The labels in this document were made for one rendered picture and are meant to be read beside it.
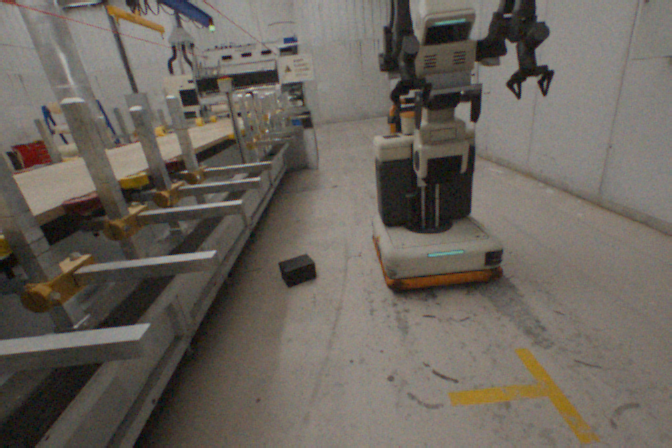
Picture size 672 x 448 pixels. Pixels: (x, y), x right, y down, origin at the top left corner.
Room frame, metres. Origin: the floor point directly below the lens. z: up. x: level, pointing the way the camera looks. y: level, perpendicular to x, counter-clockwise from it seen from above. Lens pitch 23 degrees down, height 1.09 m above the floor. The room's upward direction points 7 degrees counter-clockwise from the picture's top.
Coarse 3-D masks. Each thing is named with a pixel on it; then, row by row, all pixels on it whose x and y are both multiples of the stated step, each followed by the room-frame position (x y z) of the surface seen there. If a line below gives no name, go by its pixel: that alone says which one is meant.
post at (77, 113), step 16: (64, 112) 0.78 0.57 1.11; (80, 112) 0.79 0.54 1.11; (80, 128) 0.78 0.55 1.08; (96, 128) 0.82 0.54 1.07; (80, 144) 0.78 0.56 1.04; (96, 144) 0.80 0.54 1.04; (96, 160) 0.78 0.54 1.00; (96, 176) 0.78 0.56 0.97; (112, 176) 0.81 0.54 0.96; (112, 192) 0.79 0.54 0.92; (112, 208) 0.78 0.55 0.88; (128, 240) 0.78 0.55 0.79; (128, 256) 0.78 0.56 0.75; (144, 256) 0.81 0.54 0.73
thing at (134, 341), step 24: (48, 336) 0.35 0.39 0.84; (72, 336) 0.34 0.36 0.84; (96, 336) 0.34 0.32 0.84; (120, 336) 0.33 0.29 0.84; (144, 336) 0.33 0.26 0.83; (0, 360) 0.32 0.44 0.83; (24, 360) 0.32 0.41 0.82; (48, 360) 0.32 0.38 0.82; (72, 360) 0.32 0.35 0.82; (96, 360) 0.32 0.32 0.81
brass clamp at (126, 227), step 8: (128, 208) 0.87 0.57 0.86; (136, 208) 0.86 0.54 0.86; (144, 208) 0.87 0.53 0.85; (128, 216) 0.80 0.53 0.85; (112, 224) 0.76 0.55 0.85; (120, 224) 0.76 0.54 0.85; (128, 224) 0.78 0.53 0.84; (136, 224) 0.81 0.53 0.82; (104, 232) 0.76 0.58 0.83; (112, 232) 0.76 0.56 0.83; (120, 232) 0.76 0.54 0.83; (128, 232) 0.77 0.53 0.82; (112, 240) 0.76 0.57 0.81; (120, 240) 0.76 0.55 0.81
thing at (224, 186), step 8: (208, 184) 1.09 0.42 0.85; (216, 184) 1.08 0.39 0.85; (224, 184) 1.07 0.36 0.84; (232, 184) 1.07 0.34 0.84; (240, 184) 1.07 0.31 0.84; (248, 184) 1.07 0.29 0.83; (256, 184) 1.07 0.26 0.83; (144, 192) 1.09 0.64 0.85; (152, 192) 1.08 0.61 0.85; (184, 192) 1.08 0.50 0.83; (192, 192) 1.07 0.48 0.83; (200, 192) 1.07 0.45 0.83; (208, 192) 1.07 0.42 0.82; (216, 192) 1.07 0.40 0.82; (136, 200) 1.08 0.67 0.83; (144, 200) 1.08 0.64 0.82
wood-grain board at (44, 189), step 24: (240, 120) 4.13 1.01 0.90; (168, 144) 2.15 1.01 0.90; (192, 144) 1.95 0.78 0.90; (48, 168) 1.66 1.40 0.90; (72, 168) 1.54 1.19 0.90; (120, 168) 1.34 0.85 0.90; (144, 168) 1.26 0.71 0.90; (24, 192) 1.07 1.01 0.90; (48, 192) 1.01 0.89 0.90; (72, 192) 0.96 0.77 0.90; (96, 192) 0.96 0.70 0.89; (48, 216) 0.78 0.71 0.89
